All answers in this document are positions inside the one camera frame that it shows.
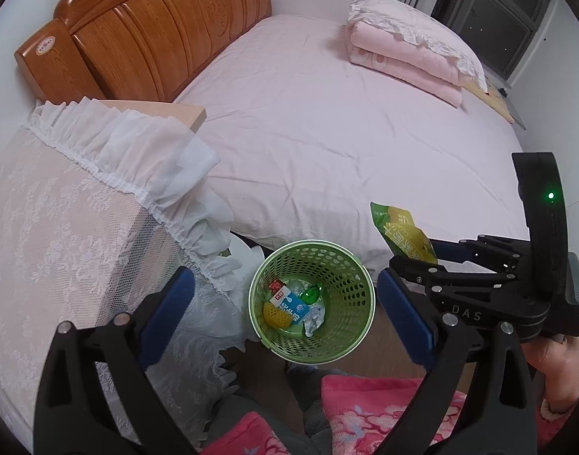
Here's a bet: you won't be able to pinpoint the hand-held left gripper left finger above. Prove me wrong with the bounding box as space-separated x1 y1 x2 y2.
33 267 196 455

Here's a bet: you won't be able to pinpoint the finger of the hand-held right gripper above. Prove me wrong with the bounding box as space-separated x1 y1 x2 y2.
388 255 528 303
430 234 533 274

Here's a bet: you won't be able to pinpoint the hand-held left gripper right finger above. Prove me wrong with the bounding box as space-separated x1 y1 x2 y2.
375 268 540 455

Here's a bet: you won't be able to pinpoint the green yellow snack bag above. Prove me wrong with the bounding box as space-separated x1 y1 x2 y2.
369 201 437 265

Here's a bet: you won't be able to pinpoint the green mesh basket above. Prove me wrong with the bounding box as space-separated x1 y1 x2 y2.
248 240 377 366

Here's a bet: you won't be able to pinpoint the clear wrapper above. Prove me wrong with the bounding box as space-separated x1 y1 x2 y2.
302 305 326 337

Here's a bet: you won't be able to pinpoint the blue white milk carton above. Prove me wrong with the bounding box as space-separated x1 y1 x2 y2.
270 280 312 326

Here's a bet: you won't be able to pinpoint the person's right forearm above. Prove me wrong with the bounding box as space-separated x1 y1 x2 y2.
537 360 579 442

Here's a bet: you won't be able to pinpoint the person's right hand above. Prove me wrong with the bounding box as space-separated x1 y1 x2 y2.
524 337 579 414

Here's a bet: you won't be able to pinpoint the pink floral pajama pants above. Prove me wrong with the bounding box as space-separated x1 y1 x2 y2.
201 373 466 455

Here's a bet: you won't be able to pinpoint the lace-covered nightstand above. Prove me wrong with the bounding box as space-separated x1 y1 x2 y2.
0 96 263 438

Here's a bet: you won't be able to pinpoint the grey cloth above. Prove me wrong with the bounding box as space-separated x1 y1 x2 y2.
208 364 329 442

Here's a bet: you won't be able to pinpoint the wooden board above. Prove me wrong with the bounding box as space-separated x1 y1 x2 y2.
462 78 516 125

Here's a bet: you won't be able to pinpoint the pink bed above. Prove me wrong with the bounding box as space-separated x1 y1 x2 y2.
175 13 533 272

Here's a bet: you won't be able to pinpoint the pink folded blanket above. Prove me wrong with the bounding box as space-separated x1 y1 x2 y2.
345 23 463 109

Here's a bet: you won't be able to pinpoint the white ruffled pillow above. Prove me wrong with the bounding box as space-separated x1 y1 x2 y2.
348 0 489 92

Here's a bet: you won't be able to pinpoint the dark window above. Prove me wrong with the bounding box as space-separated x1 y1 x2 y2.
431 0 556 82

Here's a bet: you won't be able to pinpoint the wooden headboard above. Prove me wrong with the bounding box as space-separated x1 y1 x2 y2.
13 0 273 104

